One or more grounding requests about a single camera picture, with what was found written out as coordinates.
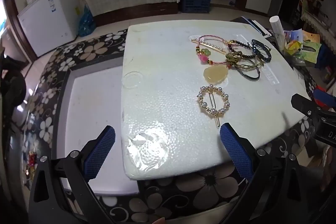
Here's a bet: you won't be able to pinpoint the blue plastic crate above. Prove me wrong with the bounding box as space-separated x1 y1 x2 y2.
180 0 212 13

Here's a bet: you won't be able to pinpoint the pink cord bracelet green charm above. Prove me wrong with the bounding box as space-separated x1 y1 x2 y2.
196 34 232 66

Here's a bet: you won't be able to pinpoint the brown television cabinet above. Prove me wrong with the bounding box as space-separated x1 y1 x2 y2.
91 1 179 24

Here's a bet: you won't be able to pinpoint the dark blue braided bracelet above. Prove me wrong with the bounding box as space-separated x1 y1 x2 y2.
251 39 272 62

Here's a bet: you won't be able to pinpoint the side table with lace cloth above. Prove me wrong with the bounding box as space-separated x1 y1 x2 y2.
301 12 336 39

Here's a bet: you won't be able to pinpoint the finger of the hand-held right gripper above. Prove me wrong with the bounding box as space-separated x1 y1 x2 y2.
291 93 322 120

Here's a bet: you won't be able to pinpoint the black notebook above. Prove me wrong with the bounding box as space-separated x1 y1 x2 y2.
230 17 274 38

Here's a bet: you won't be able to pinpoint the gold pearl bar hair clip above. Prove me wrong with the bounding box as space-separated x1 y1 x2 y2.
191 38 226 54

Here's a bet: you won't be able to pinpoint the white chest freezer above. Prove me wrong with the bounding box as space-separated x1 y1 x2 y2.
17 0 79 57

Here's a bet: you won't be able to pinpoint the olive knotted cord bracelet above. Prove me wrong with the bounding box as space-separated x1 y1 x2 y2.
225 52 264 74

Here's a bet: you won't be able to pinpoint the white paper roll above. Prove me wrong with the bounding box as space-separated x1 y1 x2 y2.
269 15 287 50

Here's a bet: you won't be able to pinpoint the thin black bangle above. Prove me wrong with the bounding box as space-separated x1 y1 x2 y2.
235 63 261 80

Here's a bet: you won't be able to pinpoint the green card packet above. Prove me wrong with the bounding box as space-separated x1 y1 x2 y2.
301 40 322 63

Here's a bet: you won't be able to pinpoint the colourful paper packets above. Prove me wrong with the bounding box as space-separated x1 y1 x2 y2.
283 29 313 62

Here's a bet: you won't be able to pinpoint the yellow jade pendant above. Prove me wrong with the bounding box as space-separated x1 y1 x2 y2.
203 65 228 83

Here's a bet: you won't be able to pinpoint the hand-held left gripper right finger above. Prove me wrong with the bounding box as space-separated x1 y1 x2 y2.
220 123 323 224

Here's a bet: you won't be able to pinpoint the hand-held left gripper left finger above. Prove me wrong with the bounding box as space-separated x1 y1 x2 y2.
28 125 116 224

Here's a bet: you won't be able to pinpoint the dark beaded bracelet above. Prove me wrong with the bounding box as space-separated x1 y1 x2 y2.
227 39 257 59

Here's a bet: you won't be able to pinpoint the white foam board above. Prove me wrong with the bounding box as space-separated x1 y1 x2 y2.
120 20 310 181

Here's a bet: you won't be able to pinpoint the round pearl hair clip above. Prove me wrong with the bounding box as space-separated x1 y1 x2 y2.
197 84 232 127

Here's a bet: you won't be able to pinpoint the blue plastic bag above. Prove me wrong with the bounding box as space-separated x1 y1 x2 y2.
78 4 97 37

